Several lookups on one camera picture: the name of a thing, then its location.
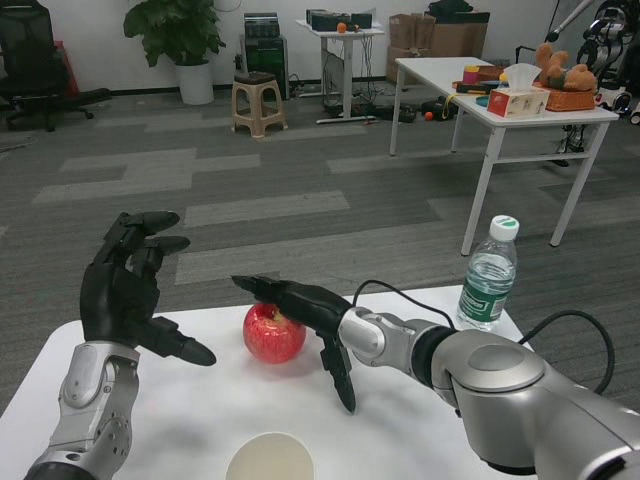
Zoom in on white standing desk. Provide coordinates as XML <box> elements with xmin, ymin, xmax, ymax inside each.
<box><xmin>295</xmin><ymin>18</ymin><xmax>386</xmax><ymax>125</ymax></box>

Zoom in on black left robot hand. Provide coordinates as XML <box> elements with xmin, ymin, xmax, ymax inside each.
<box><xmin>79</xmin><ymin>210</ymin><xmax>218</xmax><ymax>367</ymax></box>

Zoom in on white paper cup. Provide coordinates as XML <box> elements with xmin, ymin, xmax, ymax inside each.
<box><xmin>224</xmin><ymin>431</ymin><xmax>317</xmax><ymax>480</ymax></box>

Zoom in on red white tissue box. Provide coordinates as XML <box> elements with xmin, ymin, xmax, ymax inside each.
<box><xmin>487</xmin><ymin>63</ymin><xmax>551</xmax><ymax>119</ymax></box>

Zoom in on brown cardboard boxes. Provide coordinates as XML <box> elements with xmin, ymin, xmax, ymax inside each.
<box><xmin>385</xmin><ymin>12</ymin><xmax>489</xmax><ymax>84</ymax></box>

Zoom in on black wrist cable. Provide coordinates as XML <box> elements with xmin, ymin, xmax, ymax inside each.
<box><xmin>352</xmin><ymin>279</ymin><xmax>615</xmax><ymax>396</ymax></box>

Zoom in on brown teddy bear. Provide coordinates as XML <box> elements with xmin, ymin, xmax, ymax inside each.
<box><xmin>535</xmin><ymin>42</ymin><xmax>599</xmax><ymax>94</ymax></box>

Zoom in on clear plastic water bottle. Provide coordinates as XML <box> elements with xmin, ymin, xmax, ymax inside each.
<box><xmin>455</xmin><ymin>214</ymin><xmax>521</xmax><ymax>332</ymax></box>

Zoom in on black tool with yellow strap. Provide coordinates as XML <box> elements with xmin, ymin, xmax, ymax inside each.
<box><xmin>421</xmin><ymin>97</ymin><xmax>457</xmax><ymax>123</ymax></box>

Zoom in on beige plastic stool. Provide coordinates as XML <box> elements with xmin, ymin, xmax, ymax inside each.
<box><xmin>230</xmin><ymin>71</ymin><xmax>290</xmax><ymax>140</ymax></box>

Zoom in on white table with white legs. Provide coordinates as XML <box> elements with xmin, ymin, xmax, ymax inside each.
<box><xmin>389</xmin><ymin>56</ymin><xmax>620</xmax><ymax>257</ymax></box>

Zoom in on black bag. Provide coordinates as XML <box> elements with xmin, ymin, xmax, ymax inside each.
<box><xmin>427</xmin><ymin>0</ymin><xmax>490</xmax><ymax>25</ymax></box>

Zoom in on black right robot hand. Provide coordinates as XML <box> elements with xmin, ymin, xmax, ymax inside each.
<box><xmin>230</xmin><ymin>274</ymin><xmax>357</xmax><ymax>414</ymax></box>

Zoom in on red apple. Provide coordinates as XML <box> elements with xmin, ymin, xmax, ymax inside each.
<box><xmin>242</xmin><ymin>301</ymin><xmax>307</xmax><ymax>366</ymax></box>

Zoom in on black computer tower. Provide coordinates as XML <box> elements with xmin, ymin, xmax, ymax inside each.
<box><xmin>243</xmin><ymin>34</ymin><xmax>290</xmax><ymax>101</ymax></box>

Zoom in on black mesh office chair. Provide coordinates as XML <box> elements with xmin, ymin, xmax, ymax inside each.
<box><xmin>0</xmin><ymin>0</ymin><xmax>112</xmax><ymax>132</ymax></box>

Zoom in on black box on tower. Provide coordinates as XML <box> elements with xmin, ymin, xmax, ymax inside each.
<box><xmin>243</xmin><ymin>12</ymin><xmax>279</xmax><ymax>39</ymax></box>

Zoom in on orange woven basket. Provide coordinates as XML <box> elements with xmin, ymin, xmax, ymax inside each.
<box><xmin>542</xmin><ymin>84</ymin><xmax>597</xmax><ymax>112</ymax></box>

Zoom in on silver black background robot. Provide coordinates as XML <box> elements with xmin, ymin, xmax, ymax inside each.
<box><xmin>544</xmin><ymin>0</ymin><xmax>640</xmax><ymax>126</ymax></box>

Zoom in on black equipment boxes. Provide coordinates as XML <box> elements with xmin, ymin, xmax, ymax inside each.
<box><xmin>305</xmin><ymin>8</ymin><xmax>374</xmax><ymax>31</ymax></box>

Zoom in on green plant in white pot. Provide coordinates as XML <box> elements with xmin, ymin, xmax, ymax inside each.
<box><xmin>123</xmin><ymin>0</ymin><xmax>227</xmax><ymax>106</ymax></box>

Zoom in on black yellow hand tool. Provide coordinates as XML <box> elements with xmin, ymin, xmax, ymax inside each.
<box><xmin>452</xmin><ymin>82</ymin><xmax>501</xmax><ymax>95</ymax></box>

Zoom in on red panel behind chair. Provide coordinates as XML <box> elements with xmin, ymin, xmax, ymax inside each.
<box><xmin>52</xmin><ymin>39</ymin><xmax>81</xmax><ymax>96</ymax></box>

